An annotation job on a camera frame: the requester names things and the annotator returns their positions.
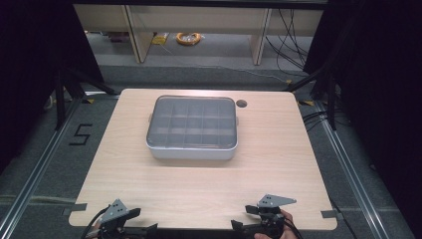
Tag black floor cables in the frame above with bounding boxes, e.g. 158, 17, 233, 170
301, 110, 349, 132

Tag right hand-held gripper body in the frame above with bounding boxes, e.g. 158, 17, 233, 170
257, 193, 298, 238

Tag person's left hand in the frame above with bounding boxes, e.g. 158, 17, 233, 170
87, 221, 103, 239

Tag clear grey box lid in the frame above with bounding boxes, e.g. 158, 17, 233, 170
146, 95, 239, 149

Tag aluminium floor rail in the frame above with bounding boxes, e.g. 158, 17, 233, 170
0, 95, 84, 239
313, 99, 390, 239

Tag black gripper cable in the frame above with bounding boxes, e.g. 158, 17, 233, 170
282, 217, 304, 239
80, 206, 111, 239

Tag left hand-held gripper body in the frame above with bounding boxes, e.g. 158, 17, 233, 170
99, 198, 130, 239

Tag black curtain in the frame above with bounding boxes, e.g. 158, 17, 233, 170
303, 0, 422, 230
0, 0, 106, 173

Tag yellow packet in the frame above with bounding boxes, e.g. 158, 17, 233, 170
150, 32, 171, 46

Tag white compartment storage box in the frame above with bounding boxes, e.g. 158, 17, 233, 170
145, 95, 240, 161

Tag bundle of black cables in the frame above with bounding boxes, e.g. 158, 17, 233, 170
264, 8, 312, 78

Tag beige wooden desk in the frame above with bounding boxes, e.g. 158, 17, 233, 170
73, 4, 324, 67

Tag person's right hand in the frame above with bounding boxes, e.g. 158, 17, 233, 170
254, 209, 296, 239

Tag orange cable coil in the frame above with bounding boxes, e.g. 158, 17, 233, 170
175, 31, 203, 47

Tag beige floor cable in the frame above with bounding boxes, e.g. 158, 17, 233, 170
0, 194, 77, 205

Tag black metal stand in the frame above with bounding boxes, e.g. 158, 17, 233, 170
284, 65, 338, 131
53, 65, 117, 131

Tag grey tape strip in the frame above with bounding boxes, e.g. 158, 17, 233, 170
319, 209, 345, 221
62, 202, 89, 217

